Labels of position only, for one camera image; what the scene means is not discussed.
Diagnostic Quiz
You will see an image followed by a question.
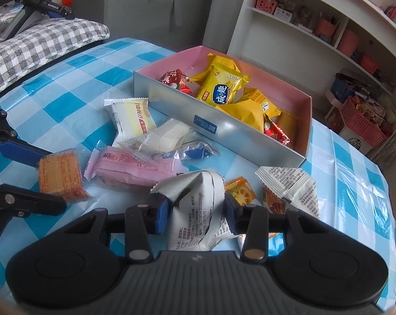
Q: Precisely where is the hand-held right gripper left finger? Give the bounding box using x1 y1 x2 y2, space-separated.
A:
67 194 172 262

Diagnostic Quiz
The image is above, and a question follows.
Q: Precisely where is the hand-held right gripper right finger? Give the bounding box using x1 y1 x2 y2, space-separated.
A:
224 192 320 260

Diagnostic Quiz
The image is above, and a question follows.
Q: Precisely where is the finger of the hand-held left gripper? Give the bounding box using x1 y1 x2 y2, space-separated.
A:
0 103 53 169
0 185 67 253

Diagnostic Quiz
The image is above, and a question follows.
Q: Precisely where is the small orange snack packet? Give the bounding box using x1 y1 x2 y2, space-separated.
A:
224 176 256 206

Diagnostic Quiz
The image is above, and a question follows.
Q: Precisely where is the white text-printed snack packet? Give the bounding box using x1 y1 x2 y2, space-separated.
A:
150 170 241 253

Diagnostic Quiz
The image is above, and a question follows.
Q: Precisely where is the clear brown biscuit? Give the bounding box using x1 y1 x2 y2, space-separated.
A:
37 149 95 204

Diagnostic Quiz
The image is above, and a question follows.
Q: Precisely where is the pink snack packet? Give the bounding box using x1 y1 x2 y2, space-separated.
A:
84 139 189 191

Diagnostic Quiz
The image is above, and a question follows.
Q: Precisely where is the white snack packet nut picture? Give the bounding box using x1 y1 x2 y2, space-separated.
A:
254 167 320 220

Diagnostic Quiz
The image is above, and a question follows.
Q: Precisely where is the blue candy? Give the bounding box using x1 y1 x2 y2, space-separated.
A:
172 139 221 165

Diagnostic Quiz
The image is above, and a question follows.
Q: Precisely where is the clear white pastry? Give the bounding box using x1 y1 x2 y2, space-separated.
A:
117 118 197 163

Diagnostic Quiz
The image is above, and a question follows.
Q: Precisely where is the red and white snack packet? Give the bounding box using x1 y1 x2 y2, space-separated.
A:
263 115 291 147

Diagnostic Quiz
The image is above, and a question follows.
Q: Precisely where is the cream snack packet red stripe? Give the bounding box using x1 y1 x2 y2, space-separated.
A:
104 97 157 146

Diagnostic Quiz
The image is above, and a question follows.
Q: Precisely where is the large plain yellow snack packet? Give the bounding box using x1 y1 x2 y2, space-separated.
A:
222 88 298 148

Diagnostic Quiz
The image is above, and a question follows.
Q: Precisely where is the pink and silver cardboard box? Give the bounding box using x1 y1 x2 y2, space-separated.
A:
133 45 313 169

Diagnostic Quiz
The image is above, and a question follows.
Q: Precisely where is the yellow snack packet blue label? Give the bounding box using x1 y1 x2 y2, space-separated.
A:
196 66 251 107

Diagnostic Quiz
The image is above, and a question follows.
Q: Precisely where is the dark red snack packet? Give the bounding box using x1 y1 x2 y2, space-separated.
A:
160 69 194 94

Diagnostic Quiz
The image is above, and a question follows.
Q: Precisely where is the blue checked tablecloth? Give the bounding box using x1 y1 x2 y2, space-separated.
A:
0 38 396 315

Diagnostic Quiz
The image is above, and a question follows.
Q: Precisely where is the grey checked cushion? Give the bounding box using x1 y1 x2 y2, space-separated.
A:
0 18 110 101

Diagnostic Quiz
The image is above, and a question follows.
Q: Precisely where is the white patterned bin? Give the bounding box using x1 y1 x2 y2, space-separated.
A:
347 136 374 155

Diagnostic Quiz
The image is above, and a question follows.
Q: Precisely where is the large red basket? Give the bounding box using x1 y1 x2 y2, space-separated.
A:
340 97 389 146

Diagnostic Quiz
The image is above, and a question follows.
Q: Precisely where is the blue storage box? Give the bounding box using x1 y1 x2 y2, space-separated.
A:
332 74 356 102

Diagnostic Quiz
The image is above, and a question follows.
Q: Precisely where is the grey sofa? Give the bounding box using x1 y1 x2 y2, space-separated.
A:
72 0 215 51

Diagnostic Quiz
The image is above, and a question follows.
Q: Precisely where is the small red basket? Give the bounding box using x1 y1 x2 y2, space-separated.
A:
360 54 379 74

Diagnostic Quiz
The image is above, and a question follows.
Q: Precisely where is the salmon pen cup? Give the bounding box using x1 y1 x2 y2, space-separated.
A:
316 18 339 41
337 28 359 56

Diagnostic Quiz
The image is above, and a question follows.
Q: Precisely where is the white labelled box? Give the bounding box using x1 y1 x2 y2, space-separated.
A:
274 3 293 20

